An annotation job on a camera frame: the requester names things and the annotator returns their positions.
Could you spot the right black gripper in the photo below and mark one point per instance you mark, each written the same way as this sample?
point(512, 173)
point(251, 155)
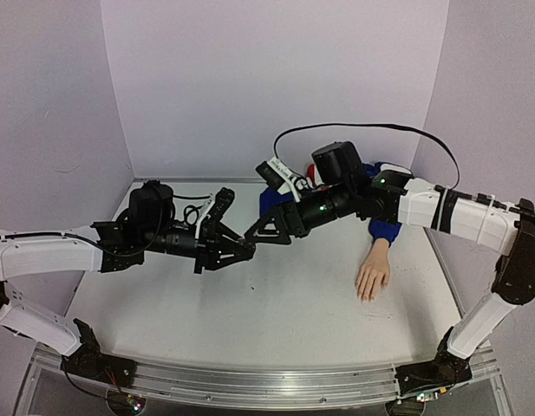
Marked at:
point(296, 219)

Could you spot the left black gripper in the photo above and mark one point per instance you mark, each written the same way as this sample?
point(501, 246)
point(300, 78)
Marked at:
point(208, 255)

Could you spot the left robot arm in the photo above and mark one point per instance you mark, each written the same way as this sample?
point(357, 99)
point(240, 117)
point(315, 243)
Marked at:
point(100, 247)

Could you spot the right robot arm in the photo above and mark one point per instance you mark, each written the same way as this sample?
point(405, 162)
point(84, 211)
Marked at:
point(396, 196)

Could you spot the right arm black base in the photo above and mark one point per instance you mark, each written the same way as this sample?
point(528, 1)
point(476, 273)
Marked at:
point(445, 370)

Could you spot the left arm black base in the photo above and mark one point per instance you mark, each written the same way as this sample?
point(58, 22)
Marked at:
point(90, 363)

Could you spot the blue red white jacket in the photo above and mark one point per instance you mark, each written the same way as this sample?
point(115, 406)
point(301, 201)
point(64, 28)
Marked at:
point(377, 229)

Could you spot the mannequin hand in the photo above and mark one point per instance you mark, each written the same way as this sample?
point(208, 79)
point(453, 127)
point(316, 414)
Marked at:
point(374, 272)

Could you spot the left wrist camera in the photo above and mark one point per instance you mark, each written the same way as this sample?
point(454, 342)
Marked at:
point(210, 216)

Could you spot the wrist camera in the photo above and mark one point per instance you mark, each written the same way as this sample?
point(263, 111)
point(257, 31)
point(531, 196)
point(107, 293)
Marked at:
point(279, 177)
point(210, 216)

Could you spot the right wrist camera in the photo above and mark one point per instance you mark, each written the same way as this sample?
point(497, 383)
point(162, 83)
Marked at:
point(279, 177)

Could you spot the aluminium front rail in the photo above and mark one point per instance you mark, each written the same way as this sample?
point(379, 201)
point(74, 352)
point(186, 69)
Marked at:
point(276, 390)

